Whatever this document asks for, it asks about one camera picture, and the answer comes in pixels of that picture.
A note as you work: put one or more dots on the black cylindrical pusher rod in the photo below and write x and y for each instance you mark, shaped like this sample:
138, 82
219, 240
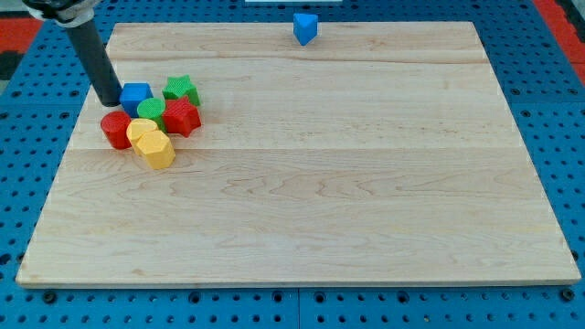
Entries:
88, 45

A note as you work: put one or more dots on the blue cube block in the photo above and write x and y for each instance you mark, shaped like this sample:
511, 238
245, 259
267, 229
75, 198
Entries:
133, 93

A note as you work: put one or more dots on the yellow cylinder block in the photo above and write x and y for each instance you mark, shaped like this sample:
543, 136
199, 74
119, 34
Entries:
136, 129

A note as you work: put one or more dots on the wooden board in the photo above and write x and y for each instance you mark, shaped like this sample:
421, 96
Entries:
379, 155

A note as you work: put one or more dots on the red star block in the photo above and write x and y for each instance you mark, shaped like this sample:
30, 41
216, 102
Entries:
181, 116

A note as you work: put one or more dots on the yellow hexagon block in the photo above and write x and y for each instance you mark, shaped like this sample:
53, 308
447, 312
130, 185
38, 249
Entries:
156, 149

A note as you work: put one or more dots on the green star block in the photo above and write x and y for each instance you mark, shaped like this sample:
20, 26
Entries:
178, 87

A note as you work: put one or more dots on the red cylinder block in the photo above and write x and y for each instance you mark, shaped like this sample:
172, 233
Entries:
114, 126

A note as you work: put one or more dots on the blue triangle block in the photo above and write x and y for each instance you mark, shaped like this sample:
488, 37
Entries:
305, 27

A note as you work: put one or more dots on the green cylinder block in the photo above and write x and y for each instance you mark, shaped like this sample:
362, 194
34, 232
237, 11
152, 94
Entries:
152, 109

